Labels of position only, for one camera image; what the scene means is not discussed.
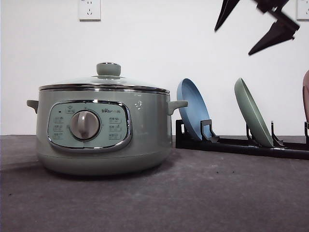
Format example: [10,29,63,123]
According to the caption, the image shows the blue plate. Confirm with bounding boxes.
[177,78,210,140]

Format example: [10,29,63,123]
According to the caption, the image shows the white wall socket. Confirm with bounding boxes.
[78,0,101,22]
[296,0,309,19]

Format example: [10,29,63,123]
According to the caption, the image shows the black plate rack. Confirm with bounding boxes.
[175,119,309,159]

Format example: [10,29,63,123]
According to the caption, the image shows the glass pot lid green knob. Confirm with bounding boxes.
[39,62,170,94]

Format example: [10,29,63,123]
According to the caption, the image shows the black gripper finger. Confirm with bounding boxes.
[214,0,240,32]
[248,0,300,55]

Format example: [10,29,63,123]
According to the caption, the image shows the green electric steamer pot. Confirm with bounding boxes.
[27,89,188,176]

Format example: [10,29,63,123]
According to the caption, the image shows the white wall socket right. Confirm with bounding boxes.
[296,0,309,19]

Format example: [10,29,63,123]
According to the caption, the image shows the green plate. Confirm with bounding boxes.
[234,78,273,147]

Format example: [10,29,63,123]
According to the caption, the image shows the white wall socket left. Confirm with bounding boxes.
[78,0,101,22]

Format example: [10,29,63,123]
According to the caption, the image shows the pink plate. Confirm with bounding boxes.
[302,69,309,122]

